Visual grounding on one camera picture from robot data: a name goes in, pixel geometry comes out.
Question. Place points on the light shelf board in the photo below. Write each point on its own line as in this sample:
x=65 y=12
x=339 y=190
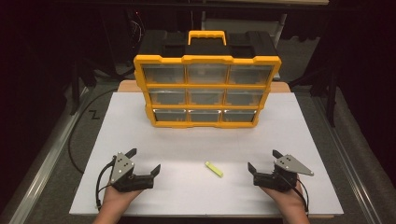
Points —
x=264 y=1

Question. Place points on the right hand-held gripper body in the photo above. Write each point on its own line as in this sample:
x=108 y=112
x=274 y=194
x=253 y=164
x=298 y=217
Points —
x=291 y=165

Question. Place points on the clear plastic drawer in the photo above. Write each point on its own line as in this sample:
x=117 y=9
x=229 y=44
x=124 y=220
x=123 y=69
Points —
x=239 y=116

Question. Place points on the yellow-green plastic clip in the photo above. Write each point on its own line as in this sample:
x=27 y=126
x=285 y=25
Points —
x=214 y=169

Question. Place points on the yellow and black organizer cabinet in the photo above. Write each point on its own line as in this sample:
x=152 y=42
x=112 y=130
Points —
x=205 y=59

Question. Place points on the black metal stand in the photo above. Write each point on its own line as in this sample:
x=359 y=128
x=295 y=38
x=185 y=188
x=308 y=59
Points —
x=332 y=102
x=74 y=93

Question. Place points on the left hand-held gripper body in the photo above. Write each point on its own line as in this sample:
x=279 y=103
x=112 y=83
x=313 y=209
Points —
x=122 y=166

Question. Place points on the grid of clear drawers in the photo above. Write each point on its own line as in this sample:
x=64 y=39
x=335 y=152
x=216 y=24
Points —
x=164 y=74

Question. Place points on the person's right hand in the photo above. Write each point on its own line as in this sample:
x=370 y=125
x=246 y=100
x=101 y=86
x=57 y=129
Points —
x=288 y=200

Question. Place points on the person's left hand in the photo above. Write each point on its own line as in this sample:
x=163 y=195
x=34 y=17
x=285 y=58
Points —
x=120 y=199

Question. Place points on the white table cover sheet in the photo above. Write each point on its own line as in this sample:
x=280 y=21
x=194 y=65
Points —
x=186 y=193

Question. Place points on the metal floor rail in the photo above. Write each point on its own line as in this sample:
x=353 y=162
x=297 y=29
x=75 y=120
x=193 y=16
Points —
x=351 y=174
x=46 y=161

